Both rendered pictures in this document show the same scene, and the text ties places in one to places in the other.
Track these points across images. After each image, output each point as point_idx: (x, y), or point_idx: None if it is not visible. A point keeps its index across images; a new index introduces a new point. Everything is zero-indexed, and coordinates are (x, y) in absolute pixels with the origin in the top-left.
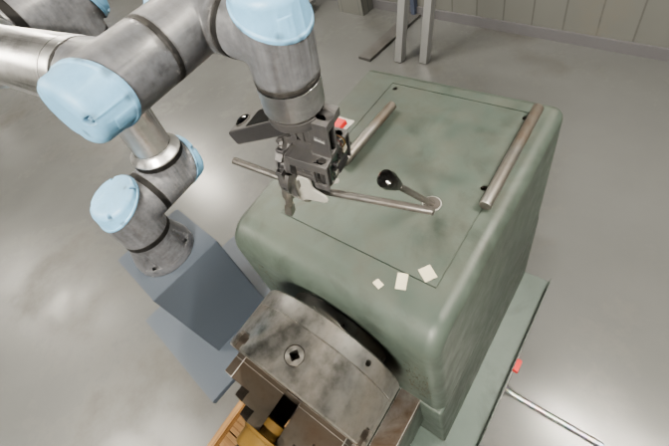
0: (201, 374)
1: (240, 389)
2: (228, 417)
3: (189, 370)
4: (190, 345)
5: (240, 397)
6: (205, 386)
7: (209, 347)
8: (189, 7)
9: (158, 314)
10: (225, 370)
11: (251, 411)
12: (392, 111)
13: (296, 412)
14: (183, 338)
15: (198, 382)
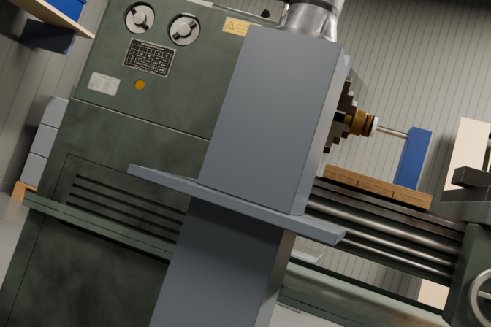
0: (335, 226)
1: (350, 94)
2: (353, 171)
3: (341, 229)
4: (318, 222)
5: (353, 93)
6: (340, 228)
7: (306, 217)
8: None
9: (313, 225)
10: (351, 81)
11: (353, 101)
12: None
13: (335, 112)
14: (318, 223)
15: (343, 229)
